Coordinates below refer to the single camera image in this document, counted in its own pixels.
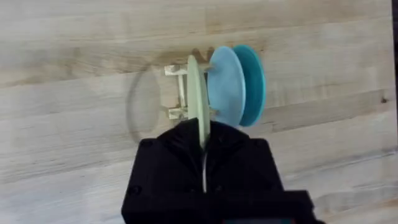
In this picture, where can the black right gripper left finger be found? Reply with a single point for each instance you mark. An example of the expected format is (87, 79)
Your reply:
(168, 168)

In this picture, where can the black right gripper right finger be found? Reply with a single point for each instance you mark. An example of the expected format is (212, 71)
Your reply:
(242, 165)

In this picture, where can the pale green plate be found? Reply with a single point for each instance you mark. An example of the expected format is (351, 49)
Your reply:
(196, 93)

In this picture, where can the small white peg rack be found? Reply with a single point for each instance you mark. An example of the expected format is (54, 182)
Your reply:
(178, 90)

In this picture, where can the light blue plate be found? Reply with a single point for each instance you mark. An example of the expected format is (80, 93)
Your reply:
(226, 85)

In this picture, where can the teal plate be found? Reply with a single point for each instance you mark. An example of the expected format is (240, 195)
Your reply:
(255, 84)

